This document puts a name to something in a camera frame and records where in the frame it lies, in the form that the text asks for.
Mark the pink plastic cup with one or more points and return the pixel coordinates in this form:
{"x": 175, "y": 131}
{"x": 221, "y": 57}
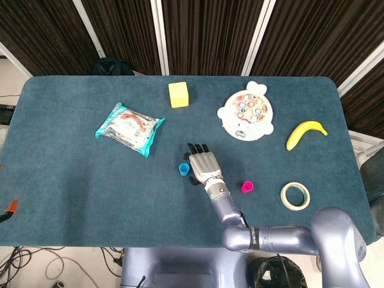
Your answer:
{"x": 247, "y": 187}

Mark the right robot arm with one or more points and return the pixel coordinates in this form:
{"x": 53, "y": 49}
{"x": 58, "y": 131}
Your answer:
{"x": 276, "y": 237}

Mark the orange-tipped black clamp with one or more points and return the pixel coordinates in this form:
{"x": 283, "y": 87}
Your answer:
{"x": 12, "y": 207}

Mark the blue-grey robot torso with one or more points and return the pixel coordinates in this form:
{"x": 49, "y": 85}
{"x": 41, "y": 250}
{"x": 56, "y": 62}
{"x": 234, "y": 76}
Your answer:
{"x": 180, "y": 267}

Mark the black trash bag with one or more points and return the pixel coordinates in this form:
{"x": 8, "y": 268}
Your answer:
{"x": 279, "y": 273}

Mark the black backpack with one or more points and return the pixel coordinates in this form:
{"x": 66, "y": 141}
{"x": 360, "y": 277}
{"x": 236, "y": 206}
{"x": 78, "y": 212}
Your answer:
{"x": 112, "y": 67}

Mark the teal table cloth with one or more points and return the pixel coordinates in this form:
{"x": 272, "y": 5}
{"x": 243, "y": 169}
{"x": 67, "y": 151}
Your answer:
{"x": 90, "y": 195}

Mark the yellow banana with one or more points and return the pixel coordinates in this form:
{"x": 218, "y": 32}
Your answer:
{"x": 300, "y": 133}

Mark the masking tape roll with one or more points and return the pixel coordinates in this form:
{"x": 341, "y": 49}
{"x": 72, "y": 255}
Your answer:
{"x": 283, "y": 198}

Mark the white partition post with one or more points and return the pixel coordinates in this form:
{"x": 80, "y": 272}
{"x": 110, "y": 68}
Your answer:
{"x": 360, "y": 70}
{"x": 15, "y": 60}
{"x": 259, "y": 30}
{"x": 159, "y": 30}
{"x": 89, "y": 30}

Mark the teal snack bag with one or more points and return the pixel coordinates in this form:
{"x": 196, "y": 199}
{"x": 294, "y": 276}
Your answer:
{"x": 129, "y": 129}

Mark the yellow foam cube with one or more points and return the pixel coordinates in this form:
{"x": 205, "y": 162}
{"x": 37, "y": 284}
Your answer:
{"x": 179, "y": 96}

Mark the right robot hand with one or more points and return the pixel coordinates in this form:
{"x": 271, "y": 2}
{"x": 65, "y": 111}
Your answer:
{"x": 205, "y": 166}

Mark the black office chair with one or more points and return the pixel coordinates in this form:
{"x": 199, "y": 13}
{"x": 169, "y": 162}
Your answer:
{"x": 373, "y": 177}

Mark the white bear-shaped plate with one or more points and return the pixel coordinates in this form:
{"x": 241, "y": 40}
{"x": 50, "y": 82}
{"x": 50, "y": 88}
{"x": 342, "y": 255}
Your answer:
{"x": 249, "y": 126}

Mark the white metal frame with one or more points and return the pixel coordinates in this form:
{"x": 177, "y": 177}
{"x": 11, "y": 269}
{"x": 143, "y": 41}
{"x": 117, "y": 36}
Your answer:
{"x": 364, "y": 147}

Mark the blue plastic cup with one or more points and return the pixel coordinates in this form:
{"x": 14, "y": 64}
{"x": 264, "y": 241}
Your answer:
{"x": 183, "y": 169}

